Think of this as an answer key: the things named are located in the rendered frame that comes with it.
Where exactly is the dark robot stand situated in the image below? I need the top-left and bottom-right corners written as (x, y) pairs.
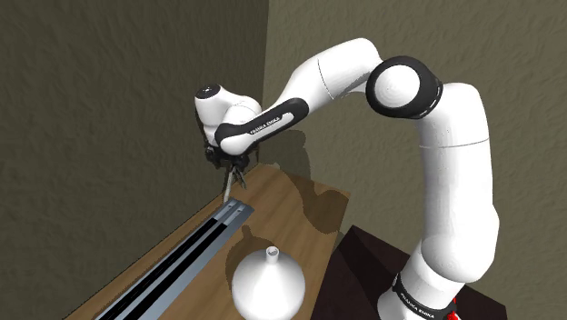
top-left (309, 225), bottom-right (509, 320)

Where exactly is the long grey black rail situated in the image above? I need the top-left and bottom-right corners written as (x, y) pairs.
top-left (94, 197), bottom-right (256, 320)

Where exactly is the white round narrow-neck vase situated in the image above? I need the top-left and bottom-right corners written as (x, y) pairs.
top-left (231, 245), bottom-right (307, 320)

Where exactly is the thin grey stick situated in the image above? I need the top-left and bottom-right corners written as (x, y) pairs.
top-left (223, 169), bottom-right (234, 204)

